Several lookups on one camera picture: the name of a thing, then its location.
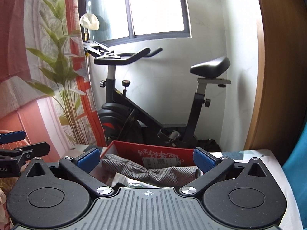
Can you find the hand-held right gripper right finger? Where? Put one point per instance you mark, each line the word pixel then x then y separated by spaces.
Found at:
pixel 205 161

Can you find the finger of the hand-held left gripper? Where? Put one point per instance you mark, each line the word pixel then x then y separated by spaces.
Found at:
pixel 10 137
pixel 36 148

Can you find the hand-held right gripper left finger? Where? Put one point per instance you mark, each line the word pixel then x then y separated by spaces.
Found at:
pixel 88 159

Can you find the grey knitted cloth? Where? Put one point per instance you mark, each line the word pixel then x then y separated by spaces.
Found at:
pixel 168 172

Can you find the clear plastic packet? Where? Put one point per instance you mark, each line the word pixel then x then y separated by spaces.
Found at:
pixel 124 178

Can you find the red cardboard box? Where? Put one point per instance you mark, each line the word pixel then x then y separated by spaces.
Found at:
pixel 134 148

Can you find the dark cloth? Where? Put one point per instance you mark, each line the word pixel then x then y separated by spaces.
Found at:
pixel 209 145

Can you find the printed bed sheet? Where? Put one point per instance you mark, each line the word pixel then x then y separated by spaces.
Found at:
pixel 278 172

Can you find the black exercise bike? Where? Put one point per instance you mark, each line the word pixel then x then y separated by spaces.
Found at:
pixel 110 88

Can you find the teal curtain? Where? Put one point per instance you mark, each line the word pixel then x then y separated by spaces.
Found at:
pixel 297 167

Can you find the white crumpled plastic bag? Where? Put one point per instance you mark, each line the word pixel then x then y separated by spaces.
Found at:
pixel 90 21

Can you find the dark framed window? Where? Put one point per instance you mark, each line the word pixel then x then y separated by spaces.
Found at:
pixel 156 4

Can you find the printed wall cloth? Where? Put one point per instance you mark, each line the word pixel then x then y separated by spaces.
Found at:
pixel 36 52

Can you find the wooden door frame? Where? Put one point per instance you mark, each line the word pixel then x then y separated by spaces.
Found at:
pixel 283 76

